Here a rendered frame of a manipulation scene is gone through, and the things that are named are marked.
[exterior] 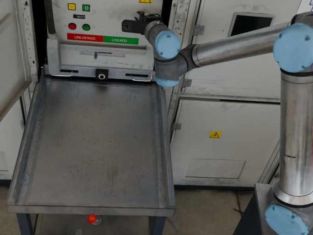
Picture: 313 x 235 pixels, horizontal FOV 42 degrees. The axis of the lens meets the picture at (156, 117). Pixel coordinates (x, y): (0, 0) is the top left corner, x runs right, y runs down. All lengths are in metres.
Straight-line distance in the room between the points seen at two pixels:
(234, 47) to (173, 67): 0.24
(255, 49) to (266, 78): 0.65
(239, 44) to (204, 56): 0.17
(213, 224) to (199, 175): 0.31
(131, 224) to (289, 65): 1.42
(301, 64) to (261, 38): 0.27
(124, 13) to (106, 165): 0.65
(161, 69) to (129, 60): 0.45
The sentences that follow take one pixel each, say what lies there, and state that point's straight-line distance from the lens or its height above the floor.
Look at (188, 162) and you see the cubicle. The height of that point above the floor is 0.30.
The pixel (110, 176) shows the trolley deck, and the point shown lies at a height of 0.85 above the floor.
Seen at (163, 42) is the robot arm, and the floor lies 1.33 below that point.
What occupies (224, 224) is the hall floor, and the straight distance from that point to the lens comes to 2.59.
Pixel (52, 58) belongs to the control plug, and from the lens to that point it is 1.82.
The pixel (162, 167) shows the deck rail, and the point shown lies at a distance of 1.66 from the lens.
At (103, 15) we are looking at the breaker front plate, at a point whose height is 1.21.
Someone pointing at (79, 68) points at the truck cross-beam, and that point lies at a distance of 1.97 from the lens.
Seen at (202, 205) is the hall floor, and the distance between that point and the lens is 2.62.
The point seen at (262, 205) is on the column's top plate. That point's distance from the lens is 1.79.
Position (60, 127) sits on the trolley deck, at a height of 0.85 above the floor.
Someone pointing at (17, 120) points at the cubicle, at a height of 0.59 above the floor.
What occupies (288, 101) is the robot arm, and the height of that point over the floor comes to 1.41.
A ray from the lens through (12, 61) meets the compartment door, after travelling 1.87.
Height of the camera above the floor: 2.15
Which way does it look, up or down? 45 degrees down
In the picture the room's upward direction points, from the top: 10 degrees clockwise
